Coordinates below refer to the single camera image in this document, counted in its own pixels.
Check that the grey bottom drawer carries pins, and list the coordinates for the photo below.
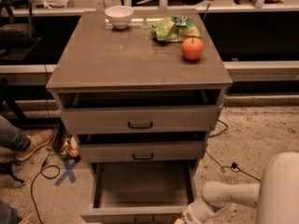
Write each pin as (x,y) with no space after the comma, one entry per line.
(145,192)

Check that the grey drawer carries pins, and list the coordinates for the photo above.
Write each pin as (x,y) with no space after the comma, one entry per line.
(115,147)
(141,111)
(145,192)

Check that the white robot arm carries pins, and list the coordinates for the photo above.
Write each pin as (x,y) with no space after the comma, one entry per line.
(276,197)

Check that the grey drawer cabinet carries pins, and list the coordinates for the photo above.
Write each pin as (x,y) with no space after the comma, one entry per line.
(99,58)

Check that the grey top drawer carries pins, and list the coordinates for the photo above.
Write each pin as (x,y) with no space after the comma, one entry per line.
(141,111)

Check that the grey middle drawer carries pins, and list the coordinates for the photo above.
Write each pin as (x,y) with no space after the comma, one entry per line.
(115,147)

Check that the orange round fruit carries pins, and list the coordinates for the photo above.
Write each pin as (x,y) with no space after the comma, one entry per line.
(192,48)

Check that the green chip bag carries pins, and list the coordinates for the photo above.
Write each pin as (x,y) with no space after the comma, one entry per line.
(174,29)

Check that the white ceramic bowl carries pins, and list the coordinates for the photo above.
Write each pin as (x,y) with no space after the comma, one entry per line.
(119,16)

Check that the blue tape cross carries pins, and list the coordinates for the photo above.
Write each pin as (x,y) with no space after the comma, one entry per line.
(68,172)

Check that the tan shoe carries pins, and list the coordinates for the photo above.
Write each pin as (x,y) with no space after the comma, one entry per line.
(37,141)

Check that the blue jeans leg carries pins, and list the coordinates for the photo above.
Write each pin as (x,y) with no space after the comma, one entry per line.
(12,137)

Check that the black chair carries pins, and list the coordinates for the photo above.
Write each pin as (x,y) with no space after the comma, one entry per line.
(17,39)

